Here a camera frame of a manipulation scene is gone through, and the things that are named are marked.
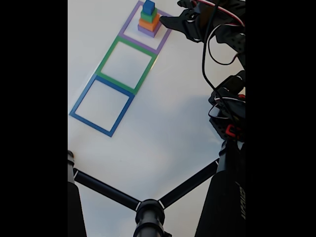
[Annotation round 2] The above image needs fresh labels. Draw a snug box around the red black table clamp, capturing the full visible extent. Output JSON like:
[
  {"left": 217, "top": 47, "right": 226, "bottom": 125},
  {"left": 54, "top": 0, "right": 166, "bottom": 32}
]
[{"left": 226, "top": 124, "right": 245, "bottom": 139}]

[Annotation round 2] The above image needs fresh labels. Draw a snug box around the black camera cable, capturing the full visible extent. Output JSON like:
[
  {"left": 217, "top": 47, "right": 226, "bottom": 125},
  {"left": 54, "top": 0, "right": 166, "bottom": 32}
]
[{"left": 201, "top": 0, "right": 237, "bottom": 124}]

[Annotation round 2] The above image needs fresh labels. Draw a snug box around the orange cube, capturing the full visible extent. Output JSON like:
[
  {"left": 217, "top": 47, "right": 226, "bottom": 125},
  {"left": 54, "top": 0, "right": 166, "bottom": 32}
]
[{"left": 138, "top": 13, "right": 160, "bottom": 32}]

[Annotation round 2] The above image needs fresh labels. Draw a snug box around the black tripod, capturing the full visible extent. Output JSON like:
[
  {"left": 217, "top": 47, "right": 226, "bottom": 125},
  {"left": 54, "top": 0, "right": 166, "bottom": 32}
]
[{"left": 68, "top": 139, "right": 246, "bottom": 237}]

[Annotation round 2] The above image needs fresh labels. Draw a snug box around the small blue cube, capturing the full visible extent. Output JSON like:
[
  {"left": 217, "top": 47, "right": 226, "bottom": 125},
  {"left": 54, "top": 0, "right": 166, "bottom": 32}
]
[{"left": 142, "top": 0, "right": 156, "bottom": 14}]

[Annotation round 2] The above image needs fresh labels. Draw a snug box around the green square frame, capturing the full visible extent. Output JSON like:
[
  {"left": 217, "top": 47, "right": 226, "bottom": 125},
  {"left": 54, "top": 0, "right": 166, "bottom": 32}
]
[{"left": 95, "top": 35, "right": 158, "bottom": 96}]

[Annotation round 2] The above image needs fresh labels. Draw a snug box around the purple square frame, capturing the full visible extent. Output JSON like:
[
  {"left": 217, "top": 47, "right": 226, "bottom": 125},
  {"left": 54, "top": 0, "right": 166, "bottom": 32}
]
[{"left": 118, "top": 0, "right": 174, "bottom": 55}]

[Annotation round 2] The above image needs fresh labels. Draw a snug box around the blue square frame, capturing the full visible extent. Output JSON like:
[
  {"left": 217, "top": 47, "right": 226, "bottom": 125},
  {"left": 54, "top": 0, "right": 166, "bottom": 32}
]
[{"left": 69, "top": 75, "right": 136, "bottom": 138}]

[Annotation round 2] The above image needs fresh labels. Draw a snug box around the flat purple block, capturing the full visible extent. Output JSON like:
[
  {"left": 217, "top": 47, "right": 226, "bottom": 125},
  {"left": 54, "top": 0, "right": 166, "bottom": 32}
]
[{"left": 137, "top": 23, "right": 161, "bottom": 38}]

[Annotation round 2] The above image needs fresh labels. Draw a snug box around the green cube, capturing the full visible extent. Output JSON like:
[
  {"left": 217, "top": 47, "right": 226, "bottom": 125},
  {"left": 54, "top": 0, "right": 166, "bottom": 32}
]
[{"left": 140, "top": 7, "right": 158, "bottom": 23}]

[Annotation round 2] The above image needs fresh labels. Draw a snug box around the red white servo cable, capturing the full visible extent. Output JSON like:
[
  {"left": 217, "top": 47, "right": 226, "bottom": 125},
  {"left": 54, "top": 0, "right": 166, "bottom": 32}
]
[{"left": 195, "top": 0, "right": 246, "bottom": 27}]

